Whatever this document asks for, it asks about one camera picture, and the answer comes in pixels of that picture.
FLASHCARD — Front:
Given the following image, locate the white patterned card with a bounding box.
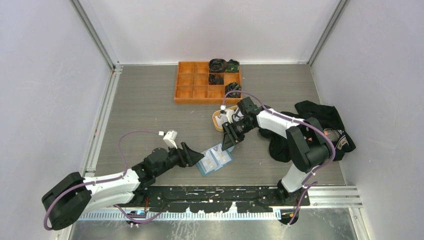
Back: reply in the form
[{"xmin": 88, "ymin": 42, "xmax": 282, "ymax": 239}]
[{"xmin": 211, "ymin": 143, "xmax": 233, "ymax": 166}]

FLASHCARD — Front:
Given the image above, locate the aluminium frame rail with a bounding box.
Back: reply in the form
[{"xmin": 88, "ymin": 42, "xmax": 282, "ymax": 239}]
[{"xmin": 61, "ymin": 185, "xmax": 364, "ymax": 222}]

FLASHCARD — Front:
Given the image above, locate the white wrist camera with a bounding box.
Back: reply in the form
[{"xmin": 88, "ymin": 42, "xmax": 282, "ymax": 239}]
[
  {"xmin": 158, "ymin": 130, "xmax": 178, "ymax": 149},
  {"xmin": 220, "ymin": 105, "xmax": 238, "ymax": 123}
]

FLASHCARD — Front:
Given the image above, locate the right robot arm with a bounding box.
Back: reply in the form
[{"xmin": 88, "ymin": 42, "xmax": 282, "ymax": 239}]
[{"xmin": 221, "ymin": 97, "xmax": 336, "ymax": 206}]

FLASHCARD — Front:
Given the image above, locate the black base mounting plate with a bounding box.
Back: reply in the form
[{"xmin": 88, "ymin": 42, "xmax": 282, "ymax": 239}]
[{"xmin": 114, "ymin": 185, "xmax": 311, "ymax": 215}]

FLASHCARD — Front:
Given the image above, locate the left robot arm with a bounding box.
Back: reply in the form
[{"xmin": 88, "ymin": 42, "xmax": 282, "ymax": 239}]
[{"xmin": 41, "ymin": 142, "xmax": 204, "ymax": 231}]

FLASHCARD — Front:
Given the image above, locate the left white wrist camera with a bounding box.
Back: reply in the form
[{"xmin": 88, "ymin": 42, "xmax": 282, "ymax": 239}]
[{"xmin": 158, "ymin": 130, "xmax": 178, "ymax": 149}]

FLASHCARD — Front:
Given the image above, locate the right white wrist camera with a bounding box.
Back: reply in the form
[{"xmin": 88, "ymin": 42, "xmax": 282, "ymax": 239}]
[{"xmin": 220, "ymin": 105, "xmax": 238, "ymax": 123}]

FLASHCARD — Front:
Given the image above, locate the black garment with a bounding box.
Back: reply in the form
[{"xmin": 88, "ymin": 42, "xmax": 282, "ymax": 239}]
[{"xmin": 258, "ymin": 100, "xmax": 356, "ymax": 163}]

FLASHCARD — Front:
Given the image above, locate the orange compartment organizer tray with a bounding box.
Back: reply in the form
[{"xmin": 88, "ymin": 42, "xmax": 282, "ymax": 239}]
[{"xmin": 173, "ymin": 61, "xmax": 243, "ymax": 105}]

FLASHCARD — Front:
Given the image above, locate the oval wooden tray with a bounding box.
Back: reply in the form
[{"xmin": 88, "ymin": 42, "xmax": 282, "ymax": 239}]
[{"xmin": 212, "ymin": 110, "xmax": 224, "ymax": 132}]

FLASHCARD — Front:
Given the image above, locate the dark rolled sock middle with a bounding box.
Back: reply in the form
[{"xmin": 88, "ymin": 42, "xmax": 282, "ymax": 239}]
[{"xmin": 208, "ymin": 73, "xmax": 224, "ymax": 85}]

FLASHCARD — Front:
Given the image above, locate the dark rolled sock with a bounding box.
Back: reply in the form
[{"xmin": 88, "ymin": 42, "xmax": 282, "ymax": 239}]
[
  {"xmin": 208, "ymin": 73, "xmax": 224, "ymax": 85},
  {"xmin": 208, "ymin": 58, "xmax": 228, "ymax": 73}
]

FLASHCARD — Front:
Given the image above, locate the blue leather card holder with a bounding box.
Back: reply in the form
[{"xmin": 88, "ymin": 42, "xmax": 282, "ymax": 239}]
[{"xmin": 196, "ymin": 143, "xmax": 234, "ymax": 177}]

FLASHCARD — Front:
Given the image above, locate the dark rolled sock top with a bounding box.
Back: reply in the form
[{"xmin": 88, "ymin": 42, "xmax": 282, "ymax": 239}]
[{"xmin": 208, "ymin": 58, "xmax": 228, "ymax": 73}]

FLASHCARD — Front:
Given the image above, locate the green rolled sock top right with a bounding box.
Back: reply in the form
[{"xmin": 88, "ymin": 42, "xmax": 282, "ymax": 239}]
[{"xmin": 225, "ymin": 59, "xmax": 240, "ymax": 73}]

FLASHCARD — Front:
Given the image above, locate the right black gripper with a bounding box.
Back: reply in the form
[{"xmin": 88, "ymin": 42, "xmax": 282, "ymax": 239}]
[{"xmin": 222, "ymin": 118, "xmax": 256, "ymax": 151}]

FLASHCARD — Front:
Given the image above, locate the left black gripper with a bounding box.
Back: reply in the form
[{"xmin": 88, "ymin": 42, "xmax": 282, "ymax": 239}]
[{"xmin": 154, "ymin": 141, "xmax": 204, "ymax": 177}]

